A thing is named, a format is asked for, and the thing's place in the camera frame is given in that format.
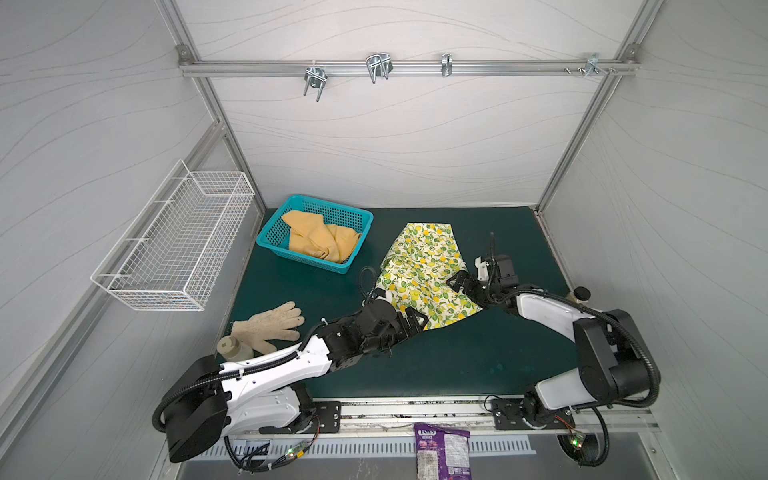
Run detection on lemon print skirt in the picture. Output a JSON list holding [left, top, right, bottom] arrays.
[[376, 223, 481, 330]]

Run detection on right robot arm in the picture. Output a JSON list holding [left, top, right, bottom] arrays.
[[446, 255, 661, 429]]

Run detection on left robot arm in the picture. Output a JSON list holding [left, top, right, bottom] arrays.
[[152, 297, 428, 463]]

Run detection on green table mat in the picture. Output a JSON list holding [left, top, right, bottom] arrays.
[[230, 207, 576, 398]]

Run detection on beige knit glove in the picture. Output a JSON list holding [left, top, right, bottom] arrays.
[[231, 301, 305, 355]]

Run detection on teal plastic basket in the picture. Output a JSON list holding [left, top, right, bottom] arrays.
[[257, 195, 374, 274]]

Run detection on tan yellow skirt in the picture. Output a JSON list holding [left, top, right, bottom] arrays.
[[281, 210, 361, 264]]

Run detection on purple snack bag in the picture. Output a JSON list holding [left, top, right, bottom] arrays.
[[414, 423, 472, 480]]

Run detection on cream bottle left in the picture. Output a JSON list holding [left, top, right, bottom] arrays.
[[216, 335, 254, 362]]

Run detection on small metal hook clamp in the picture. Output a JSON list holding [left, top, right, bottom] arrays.
[[441, 53, 453, 78]]

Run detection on metal u-bolt clamp middle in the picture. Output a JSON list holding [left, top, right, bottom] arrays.
[[365, 52, 393, 84]]

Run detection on metal u-bolt clamp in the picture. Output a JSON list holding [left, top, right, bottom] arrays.
[[365, 52, 393, 84], [303, 66, 328, 102]]

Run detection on metal u-bolt clamp left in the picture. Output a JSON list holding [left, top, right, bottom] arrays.
[[303, 66, 328, 102]]

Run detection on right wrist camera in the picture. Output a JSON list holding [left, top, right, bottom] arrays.
[[475, 257, 494, 284]]

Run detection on aluminium front rail frame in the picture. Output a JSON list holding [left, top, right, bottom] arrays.
[[224, 389, 660, 438]]

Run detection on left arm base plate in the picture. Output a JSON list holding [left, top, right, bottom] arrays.
[[258, 401, 342, 435]]

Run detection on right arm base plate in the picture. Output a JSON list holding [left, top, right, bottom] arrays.
[[483, 395, 575, 431]]

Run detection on right base cable bundle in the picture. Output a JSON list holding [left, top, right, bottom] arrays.
[[554, 404, 612, 468]]

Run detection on base cable bundle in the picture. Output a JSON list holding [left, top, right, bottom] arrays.
[[554, 404, 612, 468], [219, 413, 322, 475]]

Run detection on left base cable bundle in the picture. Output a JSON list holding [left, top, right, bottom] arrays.
[[219, 413, 322, 475]]

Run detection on white wire basket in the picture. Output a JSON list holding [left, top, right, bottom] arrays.
[[91, 160, 254, 312]]

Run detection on aluminium crossbar rail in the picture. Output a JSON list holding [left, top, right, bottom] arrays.
[[179, 56, 641, 78]]

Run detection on metal bracket right end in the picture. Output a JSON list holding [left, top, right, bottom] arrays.
[[563, 54, 618, 78]]

